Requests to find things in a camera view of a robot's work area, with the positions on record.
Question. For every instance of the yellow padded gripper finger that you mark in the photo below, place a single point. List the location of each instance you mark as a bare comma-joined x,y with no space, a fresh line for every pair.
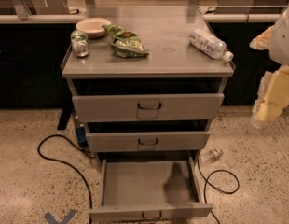
262,41
273,96

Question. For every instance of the clear blue-label plastic bottle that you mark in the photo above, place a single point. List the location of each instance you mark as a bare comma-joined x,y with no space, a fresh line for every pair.
210,45

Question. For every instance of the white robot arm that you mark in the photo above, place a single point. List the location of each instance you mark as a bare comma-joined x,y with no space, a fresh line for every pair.
279,45

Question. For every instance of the grey top drawer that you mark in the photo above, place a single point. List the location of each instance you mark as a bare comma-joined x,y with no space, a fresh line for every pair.
147,107

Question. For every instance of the small clear bottle on floor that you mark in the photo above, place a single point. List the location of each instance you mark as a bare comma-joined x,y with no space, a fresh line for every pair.
211,156

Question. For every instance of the grey metal drawer cabinet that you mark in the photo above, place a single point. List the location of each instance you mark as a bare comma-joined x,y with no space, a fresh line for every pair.
173,66

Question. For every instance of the grey open bottom drawer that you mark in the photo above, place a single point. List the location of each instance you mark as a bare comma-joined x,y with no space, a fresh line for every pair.
148,190

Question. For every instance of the grey middle drawer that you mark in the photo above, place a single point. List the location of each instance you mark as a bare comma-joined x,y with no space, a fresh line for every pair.
151,141

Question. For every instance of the green chip bag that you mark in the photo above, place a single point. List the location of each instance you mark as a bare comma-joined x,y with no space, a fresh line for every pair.
125,44

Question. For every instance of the beige paper bowl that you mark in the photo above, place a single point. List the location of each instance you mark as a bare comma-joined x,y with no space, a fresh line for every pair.
93,27

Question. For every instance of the green soda can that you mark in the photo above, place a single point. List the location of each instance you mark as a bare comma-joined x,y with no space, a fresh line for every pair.
80,44

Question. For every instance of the blue power adapter box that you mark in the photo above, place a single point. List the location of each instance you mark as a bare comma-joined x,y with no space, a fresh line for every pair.
81,136

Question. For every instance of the dark back counter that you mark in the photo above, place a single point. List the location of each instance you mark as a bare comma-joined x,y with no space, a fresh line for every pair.
31,55

